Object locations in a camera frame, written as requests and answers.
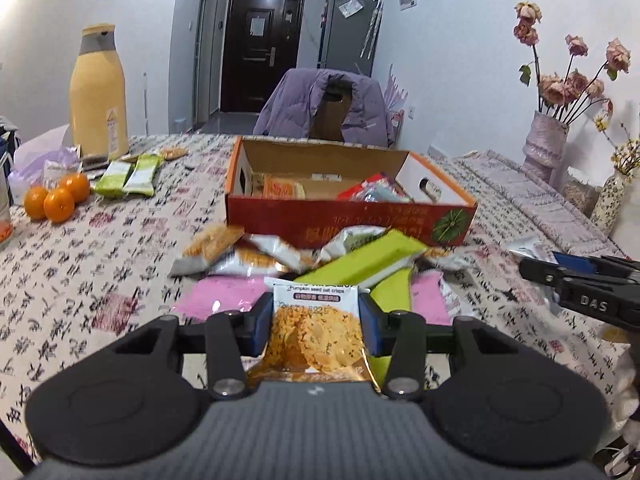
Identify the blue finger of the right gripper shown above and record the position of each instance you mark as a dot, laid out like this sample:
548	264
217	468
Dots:
575	262

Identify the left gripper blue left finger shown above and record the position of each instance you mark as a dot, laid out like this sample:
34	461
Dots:
258	325

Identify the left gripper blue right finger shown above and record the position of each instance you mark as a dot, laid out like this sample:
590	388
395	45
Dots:
376	333

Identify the pink snack bag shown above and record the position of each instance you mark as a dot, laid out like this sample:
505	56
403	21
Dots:
433	298
220	294

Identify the oat crisps snack packet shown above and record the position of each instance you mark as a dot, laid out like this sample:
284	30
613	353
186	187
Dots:
315	336

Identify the long green snack pack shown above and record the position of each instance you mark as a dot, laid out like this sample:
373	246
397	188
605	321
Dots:
369	264

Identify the red silver snack bag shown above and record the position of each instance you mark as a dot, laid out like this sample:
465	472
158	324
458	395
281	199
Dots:
379	188

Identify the white silver snack packet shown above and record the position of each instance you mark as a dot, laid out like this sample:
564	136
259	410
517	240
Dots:
348	240

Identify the orange spicy strips snack bag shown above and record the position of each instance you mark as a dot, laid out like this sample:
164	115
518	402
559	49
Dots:
277	188

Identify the folded pink quilt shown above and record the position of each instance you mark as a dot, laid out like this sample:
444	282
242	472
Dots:
565	225

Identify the floral spotted vase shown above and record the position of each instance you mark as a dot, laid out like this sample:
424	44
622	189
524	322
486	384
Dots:
605	211

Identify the pink textured vase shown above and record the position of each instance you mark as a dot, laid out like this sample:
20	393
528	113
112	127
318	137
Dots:
544	145

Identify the orange cardboard pumpkin box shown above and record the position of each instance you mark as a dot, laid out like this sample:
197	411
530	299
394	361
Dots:
306	192

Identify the dried pink roses bouquet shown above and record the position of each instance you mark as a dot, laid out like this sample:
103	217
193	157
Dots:
566	95

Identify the small green snack bar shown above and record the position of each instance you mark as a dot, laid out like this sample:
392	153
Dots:
113	181
141	179

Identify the oat crisps packet on table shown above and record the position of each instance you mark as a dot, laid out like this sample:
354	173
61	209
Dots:
172	153

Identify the wooden chair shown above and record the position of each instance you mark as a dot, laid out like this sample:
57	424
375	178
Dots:
333	109

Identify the purple down jacket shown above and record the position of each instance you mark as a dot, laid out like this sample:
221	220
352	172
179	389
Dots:
299	100

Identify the orange mandarin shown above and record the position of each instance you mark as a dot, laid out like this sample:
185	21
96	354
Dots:
78	185
59	205

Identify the purple tissue paper bag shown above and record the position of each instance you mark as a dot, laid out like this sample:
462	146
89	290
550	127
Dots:
30	158

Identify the yellow thermos bottle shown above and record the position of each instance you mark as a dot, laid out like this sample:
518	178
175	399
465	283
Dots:
98	118

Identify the grey refrigerator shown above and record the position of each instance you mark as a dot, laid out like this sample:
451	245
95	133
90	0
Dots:
349	33

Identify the dark entrance door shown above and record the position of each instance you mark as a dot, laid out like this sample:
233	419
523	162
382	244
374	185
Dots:
261	42

